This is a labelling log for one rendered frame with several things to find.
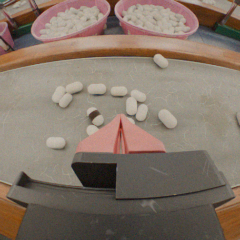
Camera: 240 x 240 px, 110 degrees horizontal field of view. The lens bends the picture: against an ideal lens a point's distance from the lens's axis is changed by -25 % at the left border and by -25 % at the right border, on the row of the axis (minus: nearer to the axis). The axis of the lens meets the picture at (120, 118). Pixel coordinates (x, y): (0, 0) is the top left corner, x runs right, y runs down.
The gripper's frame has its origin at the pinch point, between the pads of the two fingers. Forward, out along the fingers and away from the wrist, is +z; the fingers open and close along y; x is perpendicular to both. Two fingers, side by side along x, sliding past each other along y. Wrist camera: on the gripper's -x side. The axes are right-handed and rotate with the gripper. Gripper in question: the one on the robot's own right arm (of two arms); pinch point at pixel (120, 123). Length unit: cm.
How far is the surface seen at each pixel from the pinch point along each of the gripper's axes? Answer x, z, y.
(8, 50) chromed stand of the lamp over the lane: -10.7, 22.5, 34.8
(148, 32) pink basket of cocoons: -10.8, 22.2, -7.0
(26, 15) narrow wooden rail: -26, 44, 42
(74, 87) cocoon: -0.4, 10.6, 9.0
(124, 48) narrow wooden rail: -6.8, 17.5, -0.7
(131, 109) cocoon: 2.4, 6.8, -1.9
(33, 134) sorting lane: 6.9, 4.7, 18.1
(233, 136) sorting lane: 7.1, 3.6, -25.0
